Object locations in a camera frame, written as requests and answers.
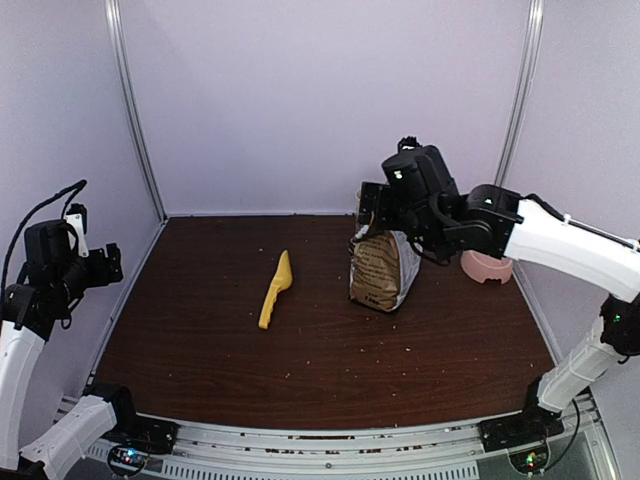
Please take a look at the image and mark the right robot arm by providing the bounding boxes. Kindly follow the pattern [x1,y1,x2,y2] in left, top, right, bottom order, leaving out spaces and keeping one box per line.
[356,137,639,442]

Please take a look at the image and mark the right aluminium frame post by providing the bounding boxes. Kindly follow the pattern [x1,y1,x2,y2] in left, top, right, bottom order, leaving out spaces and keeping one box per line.
[494,0,545,187]

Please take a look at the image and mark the pink double pet bowl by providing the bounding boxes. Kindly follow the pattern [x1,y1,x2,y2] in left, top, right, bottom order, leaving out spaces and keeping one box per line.
[460,250,513,285]

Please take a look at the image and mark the aluminium frame post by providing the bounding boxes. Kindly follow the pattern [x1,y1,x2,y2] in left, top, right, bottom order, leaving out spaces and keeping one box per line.
[494,0,545,187]
[104,0,168,224]

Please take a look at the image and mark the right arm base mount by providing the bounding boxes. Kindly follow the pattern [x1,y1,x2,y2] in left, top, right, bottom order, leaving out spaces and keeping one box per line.
[478,407,564,452]

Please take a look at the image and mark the yellow plastic scoop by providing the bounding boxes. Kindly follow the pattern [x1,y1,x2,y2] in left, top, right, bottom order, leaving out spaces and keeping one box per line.
[258,250,293,330]

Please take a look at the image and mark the brown pet food bag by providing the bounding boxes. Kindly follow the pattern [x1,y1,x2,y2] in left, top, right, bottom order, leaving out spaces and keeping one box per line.
[348,223,421,313]

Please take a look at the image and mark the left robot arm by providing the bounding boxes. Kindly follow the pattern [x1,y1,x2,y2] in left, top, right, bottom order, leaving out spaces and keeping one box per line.
[1,214,144,479]

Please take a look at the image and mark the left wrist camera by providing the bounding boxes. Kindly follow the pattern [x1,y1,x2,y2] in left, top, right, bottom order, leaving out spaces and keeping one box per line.
[63,203,89,258]

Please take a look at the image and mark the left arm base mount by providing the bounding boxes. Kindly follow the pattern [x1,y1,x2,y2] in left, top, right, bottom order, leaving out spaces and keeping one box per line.
[83,383,179,455]

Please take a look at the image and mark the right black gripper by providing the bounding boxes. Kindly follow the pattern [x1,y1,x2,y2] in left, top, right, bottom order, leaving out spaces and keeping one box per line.
[359,180,446,252]

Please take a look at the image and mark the left aluminium frame post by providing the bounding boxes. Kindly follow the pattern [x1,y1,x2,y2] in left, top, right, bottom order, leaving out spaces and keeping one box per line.
[104,0,168,224]

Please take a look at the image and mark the black braided cable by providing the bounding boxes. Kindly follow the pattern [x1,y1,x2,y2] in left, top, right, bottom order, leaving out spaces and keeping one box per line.
[0,179,88,301]

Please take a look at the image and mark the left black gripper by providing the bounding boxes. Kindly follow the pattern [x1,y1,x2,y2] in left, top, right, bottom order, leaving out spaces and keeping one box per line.
[52,242,122,303]

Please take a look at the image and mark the aluminium front rail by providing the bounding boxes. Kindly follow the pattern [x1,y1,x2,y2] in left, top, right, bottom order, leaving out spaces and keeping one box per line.
[54,394,616,480]

